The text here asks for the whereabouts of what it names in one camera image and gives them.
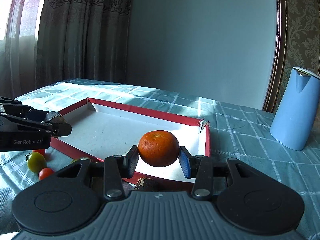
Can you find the dark wooden door frame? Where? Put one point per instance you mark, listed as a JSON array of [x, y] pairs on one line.
[[279, 58]]

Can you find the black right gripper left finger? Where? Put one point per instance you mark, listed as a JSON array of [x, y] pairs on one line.
[[116, 168]]

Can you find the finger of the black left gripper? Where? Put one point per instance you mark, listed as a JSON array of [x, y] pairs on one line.
[[31, 116]]

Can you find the orange tangerine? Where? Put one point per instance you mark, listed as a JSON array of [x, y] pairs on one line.
[[159, 148]]

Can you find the brown patterned curtain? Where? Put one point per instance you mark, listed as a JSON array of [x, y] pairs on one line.
[[45, 41]]

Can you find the dark sugarcane piece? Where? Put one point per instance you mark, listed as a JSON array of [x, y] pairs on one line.
[[54, 117], [147, 184]]

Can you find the green tomato with stem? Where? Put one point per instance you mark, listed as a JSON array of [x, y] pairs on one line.
[[35, 162]]

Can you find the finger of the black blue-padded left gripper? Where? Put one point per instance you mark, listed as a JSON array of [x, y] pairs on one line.
[[58, 129]]

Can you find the red cardboard tray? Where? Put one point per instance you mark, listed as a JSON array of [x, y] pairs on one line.
[[103, 128]]

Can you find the red cherry tomato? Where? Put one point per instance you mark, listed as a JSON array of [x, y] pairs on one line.
[[45, 172], [40, 151]]

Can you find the blue electric kettle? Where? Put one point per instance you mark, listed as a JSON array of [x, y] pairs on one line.
[[297, 110]]

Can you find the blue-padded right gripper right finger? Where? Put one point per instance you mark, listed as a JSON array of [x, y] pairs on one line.
[[199, 167]]

